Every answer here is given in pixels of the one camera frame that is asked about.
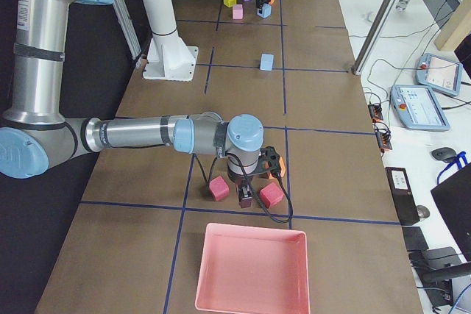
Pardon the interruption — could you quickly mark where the light blue foam block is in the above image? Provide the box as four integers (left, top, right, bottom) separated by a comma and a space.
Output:
259, 53, 274, 71
257, 4, 272, 18

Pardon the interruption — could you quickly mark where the pink foam block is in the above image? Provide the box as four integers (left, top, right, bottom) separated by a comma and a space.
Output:
232, 4, 244, 20

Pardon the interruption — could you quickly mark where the magenta foam block far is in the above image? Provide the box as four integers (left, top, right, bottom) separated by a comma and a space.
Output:
259, 182, 284, 208

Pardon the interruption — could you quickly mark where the magenta foam block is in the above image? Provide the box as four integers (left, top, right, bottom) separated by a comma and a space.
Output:
209, 176, 230, 201
259, 182, 284, 208

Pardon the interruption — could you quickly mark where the magenta foam block near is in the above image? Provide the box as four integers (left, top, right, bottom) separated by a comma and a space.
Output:
209, 176, 230, 201

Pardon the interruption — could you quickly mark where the orange foam block right side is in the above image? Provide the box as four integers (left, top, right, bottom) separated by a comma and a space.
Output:
267, 157, 286, 179

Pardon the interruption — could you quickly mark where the pink plastic tray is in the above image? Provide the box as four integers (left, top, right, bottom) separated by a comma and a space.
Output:
195, 223, 311, 313

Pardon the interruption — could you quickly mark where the black box with label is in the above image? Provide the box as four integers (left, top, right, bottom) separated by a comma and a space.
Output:
385, 167, 419, 226

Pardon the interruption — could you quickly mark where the near teach pendant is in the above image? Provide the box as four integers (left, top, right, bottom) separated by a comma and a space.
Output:
390, 85, 450, 132

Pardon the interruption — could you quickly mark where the teach pendant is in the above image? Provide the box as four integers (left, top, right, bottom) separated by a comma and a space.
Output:
390, 85, 450, 132
416, 53, 464, 96

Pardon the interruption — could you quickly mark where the far teach pendant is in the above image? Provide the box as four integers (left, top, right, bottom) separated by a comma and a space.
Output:
416, 53, 464, 96

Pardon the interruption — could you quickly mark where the black computer mouse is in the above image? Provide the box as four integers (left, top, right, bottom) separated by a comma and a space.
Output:
431, 147, 457, 163

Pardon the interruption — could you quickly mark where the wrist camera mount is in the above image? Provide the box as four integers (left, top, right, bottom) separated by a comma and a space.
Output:
257, 146, 281, 179

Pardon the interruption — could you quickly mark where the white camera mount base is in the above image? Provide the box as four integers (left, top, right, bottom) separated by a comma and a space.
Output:
143, 33, 199, 82

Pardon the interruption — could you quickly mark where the aluminium frame post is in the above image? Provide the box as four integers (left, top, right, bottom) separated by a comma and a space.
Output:
352, 0, 398, 76

